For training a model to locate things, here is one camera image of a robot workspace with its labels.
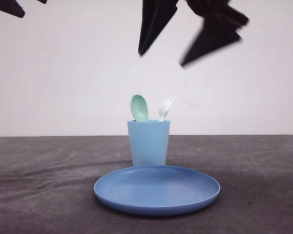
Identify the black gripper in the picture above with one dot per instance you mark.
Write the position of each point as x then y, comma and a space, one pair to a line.
219, 29

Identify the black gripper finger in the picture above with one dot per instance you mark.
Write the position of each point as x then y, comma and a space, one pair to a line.
12, 7
43, 1

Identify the white plastic fork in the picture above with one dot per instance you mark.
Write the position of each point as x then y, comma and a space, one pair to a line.
165, 107

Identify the mint green plastic spoon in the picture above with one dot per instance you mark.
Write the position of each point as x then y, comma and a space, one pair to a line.
139, 108

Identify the light blue plastic cup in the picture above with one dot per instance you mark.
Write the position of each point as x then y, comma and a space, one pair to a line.
148, 142

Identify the blue plastic plate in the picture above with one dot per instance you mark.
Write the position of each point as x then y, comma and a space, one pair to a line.
156, 190

